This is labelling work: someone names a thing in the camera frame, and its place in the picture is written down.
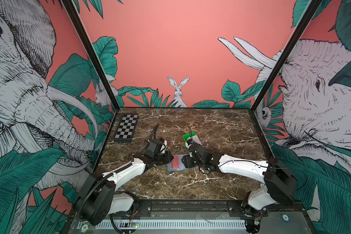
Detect stack of cards in tray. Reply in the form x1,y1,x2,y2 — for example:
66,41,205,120
192,135,201,145

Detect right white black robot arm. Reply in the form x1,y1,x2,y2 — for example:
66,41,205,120
182,140,297,211

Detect black frame post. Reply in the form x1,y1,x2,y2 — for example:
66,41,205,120
61,0,120,111
250,0,322,112

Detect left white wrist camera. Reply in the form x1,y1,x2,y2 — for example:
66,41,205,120
161,140,167,153

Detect left black frame post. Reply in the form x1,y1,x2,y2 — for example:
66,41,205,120
61,0,120,111

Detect black white checkerboard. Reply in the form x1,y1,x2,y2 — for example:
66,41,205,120
114,114,139,143

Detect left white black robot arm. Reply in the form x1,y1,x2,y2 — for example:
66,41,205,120
73,138,174,225

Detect blue card holder wallet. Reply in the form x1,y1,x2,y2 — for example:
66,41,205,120
167,154,188,172

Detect white red credit card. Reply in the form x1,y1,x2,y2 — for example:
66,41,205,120
170,155,184,170

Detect right black frame post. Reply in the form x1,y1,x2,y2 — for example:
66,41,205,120
250,0,322,112

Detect black front mounting rail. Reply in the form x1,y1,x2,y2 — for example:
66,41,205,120
73,199,305,217

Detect white slotted cable duct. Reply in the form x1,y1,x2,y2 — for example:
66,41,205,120
76,219,246,231

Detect green card tray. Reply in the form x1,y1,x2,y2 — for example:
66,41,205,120
182,132,196,142

